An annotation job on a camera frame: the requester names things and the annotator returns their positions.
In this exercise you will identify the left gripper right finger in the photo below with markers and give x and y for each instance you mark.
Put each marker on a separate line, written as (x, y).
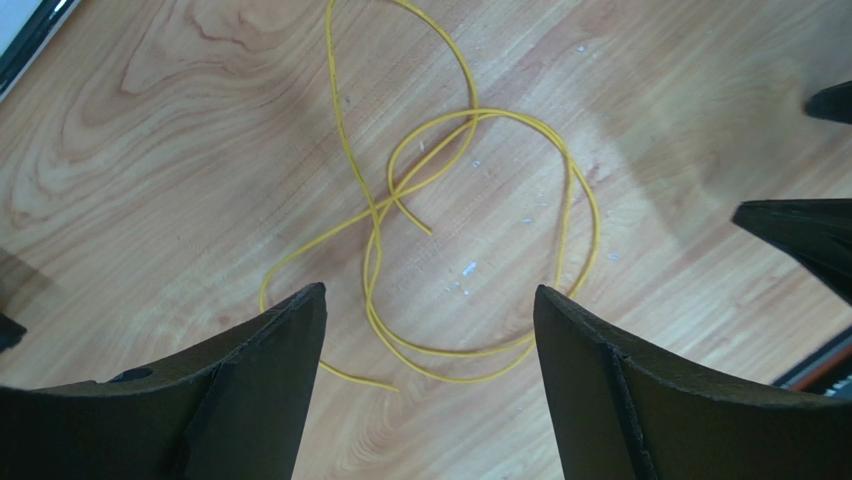
(624, 408)

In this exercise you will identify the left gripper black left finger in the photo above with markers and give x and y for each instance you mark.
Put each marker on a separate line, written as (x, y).
(231, 407)

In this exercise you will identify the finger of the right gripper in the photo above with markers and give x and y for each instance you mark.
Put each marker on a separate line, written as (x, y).
(831, 104)

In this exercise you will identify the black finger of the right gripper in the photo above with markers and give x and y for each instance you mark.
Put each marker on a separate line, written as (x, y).
(814, 232)

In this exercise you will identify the strawberry pattern tray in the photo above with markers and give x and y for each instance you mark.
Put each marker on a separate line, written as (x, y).
(27, 26)

